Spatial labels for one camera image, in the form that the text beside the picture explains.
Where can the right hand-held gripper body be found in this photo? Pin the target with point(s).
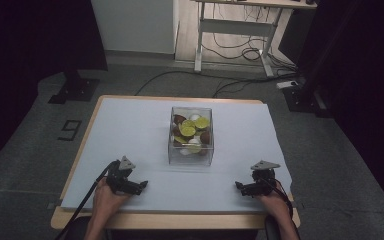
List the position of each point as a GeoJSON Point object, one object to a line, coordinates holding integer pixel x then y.
{"type": "Point", "coordinates": [262, 185]}

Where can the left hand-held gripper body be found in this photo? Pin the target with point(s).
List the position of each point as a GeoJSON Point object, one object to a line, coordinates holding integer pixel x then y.
{"type": "Point", "coordinates": [118, 180]}

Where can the clear plastic box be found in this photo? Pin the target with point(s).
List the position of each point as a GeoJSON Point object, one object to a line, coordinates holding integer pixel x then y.
{"type": "Point", "coordinates": [190, 160]}

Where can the person's left hand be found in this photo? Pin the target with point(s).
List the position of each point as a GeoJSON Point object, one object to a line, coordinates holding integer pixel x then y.
{"type": "Point", "coordinates": [105, 201]}

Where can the person's right hand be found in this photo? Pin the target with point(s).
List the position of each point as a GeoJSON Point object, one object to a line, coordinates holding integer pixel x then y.
{"type": "Point", "coordinates": [278, 205]}

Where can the wooden table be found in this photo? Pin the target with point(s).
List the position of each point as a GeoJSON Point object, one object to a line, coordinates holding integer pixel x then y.
{"type": "Point", "coordinates": [166, 220]}

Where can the pale blue table mat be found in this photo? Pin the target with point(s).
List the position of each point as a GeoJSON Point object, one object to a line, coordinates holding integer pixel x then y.
{"type": "Point", "coordinates": [130, 133]}

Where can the brown fruit half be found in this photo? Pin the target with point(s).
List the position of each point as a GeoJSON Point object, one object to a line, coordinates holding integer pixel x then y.
{"type": "Point", "coordinates": [206, 137]}
{"type": "Point", "coordinates": [179, 119]}
{"type": "Point", "coordinates": [175, 131]}

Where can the person's dark lap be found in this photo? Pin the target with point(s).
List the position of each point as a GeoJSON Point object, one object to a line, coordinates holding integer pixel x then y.
{"type": "Point", "coordinates": [180, 235]}

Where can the grey tape strip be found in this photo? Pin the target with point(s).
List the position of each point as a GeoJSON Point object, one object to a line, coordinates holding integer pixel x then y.
{"type": "Point", "coordinates": [53, 204]}

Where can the black stand base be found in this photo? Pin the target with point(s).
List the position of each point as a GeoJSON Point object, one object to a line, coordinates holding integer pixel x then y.
{"type": "Point", "coordinates": [305, 100]}
{"type": "Point", "coordinates": [75, 89]}

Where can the white power strip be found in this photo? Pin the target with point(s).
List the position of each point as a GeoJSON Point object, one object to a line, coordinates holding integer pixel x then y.
{"type": "Point", "coordinates": [287, 84]}

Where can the white cabinet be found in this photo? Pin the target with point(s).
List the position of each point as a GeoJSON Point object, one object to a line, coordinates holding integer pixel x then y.
{"type": "Point", "coordinates": [133, 26]}

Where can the dark curtain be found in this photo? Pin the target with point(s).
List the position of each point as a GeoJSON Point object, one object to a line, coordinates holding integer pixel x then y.
{"type": "Point", "coordinates": [363, 66]}
{"type": "Point", "coordinates": [30, 40]}

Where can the white frame desk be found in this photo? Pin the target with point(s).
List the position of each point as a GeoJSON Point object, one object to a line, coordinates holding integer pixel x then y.
{"type": "Point", "coordinates": [236, 27]}

